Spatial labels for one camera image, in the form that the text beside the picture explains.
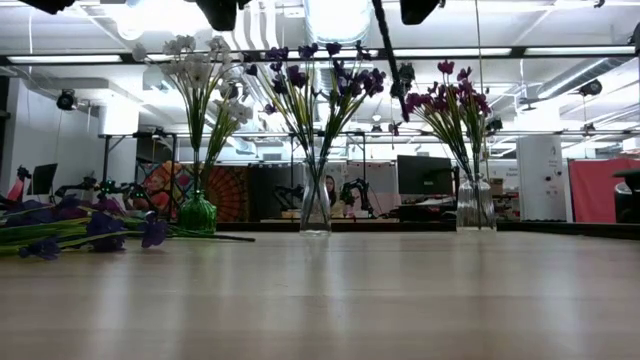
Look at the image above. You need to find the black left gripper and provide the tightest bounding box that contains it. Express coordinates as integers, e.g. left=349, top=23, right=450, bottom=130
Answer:
left=194, top=0, right=252, bottom=32

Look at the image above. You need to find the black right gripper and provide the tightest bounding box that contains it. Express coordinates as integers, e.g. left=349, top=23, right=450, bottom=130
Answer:
left=399, top=0, right=442, bottom=26

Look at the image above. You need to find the magenta artificial flower bunch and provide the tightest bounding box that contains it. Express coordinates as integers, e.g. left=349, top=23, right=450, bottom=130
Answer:
left=0, top=194, right=257, bottom=259
left=388, top=82, right=476, bottom=181
left=437, top=59, right=496, bottom=181

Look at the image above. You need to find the green glass vase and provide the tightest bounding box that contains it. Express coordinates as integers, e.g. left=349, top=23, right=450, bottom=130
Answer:
left=177, top=189, right=219, bottom=235

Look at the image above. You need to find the clear ribbed glass vase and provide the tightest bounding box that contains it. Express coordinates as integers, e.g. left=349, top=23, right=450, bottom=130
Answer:
left=455, top=174, right=498, bottom=232

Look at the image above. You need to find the clear smooth glass vase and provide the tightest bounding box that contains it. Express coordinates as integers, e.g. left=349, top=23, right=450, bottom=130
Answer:
left=299, top=157, right=332, bottom=236

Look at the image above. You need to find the white ceiling pipe bundle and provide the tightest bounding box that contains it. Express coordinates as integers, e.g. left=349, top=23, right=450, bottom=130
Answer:
left=227, top=0, right=304, bottom=114

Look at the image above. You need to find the large black monitor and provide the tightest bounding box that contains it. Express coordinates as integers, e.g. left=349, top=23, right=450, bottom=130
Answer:
left=397, top=154, right=454, bottom=196

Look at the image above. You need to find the orange patterned tapestry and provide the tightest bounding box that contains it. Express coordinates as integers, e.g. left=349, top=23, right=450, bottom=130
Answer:
left=134, top=159, right=251, bottom=224

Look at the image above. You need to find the person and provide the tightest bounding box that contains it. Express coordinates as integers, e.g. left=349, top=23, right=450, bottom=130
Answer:
left=324, top=174, right=347, bottom=219

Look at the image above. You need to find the small black monitor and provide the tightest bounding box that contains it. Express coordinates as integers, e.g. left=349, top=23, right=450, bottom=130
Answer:
left=27, top=163, right=59, bottom=196

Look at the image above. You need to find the red partition cloth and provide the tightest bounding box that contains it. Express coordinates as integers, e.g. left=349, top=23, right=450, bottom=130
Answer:
left=568, top=158, right=640, bottom=224

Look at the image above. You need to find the black ceiling camera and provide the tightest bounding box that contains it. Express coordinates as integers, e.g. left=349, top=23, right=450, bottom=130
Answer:
left=394, top=62, right=416, bottom=100
left=55, top=88, right=79, bottom=112
left=579, top=78, right=604, bottom=97

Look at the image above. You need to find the silver ventilation duct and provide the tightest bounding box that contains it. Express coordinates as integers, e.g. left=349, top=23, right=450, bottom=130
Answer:
left=304, top=0, right=374, bottom=49

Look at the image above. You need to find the black overhead frame bar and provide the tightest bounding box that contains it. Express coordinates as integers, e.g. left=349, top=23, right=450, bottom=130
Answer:
left=0, top=46, right=640, bottom=67

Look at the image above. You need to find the black background table frame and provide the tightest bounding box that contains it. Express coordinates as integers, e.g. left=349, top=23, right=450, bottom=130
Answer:
left=98, top=131, right=369, bottom=204

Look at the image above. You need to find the black table edge rail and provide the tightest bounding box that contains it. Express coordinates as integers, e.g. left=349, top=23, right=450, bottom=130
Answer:
left=217, top=219, right=640, bottom=240

